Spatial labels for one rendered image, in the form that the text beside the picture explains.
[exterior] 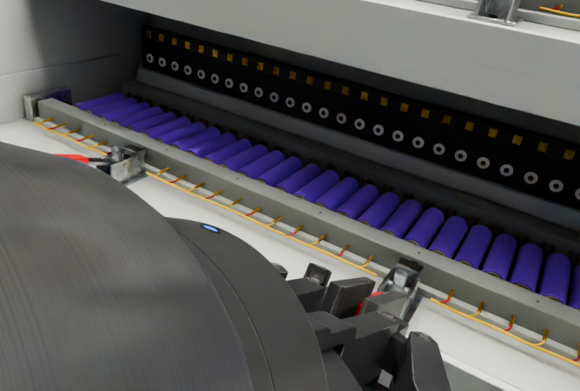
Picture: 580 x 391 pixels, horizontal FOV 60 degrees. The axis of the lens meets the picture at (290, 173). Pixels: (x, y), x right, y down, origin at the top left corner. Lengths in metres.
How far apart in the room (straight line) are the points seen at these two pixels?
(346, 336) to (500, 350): 0.21
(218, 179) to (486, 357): 0.25
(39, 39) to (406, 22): 0.41
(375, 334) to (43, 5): 0.51
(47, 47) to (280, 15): 0.32
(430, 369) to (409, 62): 0.22
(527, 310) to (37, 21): 0.53
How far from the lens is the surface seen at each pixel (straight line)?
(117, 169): 0.46
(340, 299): 0.24
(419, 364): 0.18
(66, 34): 0.64
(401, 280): 0.34
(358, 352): 0.18
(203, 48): 0.60
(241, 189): 0.43
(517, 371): 0.36
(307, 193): 0.43
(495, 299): 0.37
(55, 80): 0.64
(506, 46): 0.33
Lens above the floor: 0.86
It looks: 9 degrees down
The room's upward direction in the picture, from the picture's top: 17 degrees clockwise
